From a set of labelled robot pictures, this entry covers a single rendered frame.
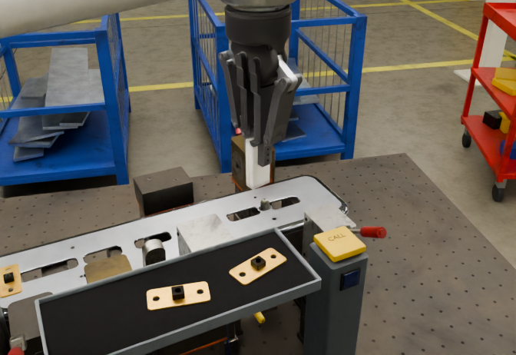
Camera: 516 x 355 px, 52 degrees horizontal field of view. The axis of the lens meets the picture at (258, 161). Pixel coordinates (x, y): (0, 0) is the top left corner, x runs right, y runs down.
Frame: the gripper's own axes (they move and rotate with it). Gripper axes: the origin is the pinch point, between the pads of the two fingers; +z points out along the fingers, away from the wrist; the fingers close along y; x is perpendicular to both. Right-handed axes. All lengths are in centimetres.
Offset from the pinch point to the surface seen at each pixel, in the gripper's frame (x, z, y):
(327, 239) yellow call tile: -12.5, 17.8, -2.1
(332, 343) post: -10.9, 36.2, -6.3
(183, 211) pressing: -11, 34, 39
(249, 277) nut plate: 2.7, 17.5, -1.2
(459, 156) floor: -253, 133, 100
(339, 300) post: -11.4, 26.7, -6.5
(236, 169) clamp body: -32, 35, 47
